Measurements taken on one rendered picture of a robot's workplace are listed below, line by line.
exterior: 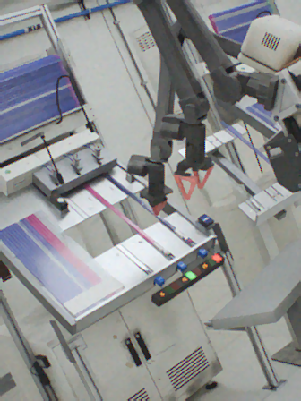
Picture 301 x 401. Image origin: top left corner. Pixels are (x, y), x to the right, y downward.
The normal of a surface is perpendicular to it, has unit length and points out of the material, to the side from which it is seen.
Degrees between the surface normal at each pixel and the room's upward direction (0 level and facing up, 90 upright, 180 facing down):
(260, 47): 90
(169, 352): 90
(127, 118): 90
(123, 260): 44
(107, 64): 90
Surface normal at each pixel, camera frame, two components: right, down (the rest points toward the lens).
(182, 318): 0.55, -0.13
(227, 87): -0.46, 0.31
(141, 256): 0.09, -0.75
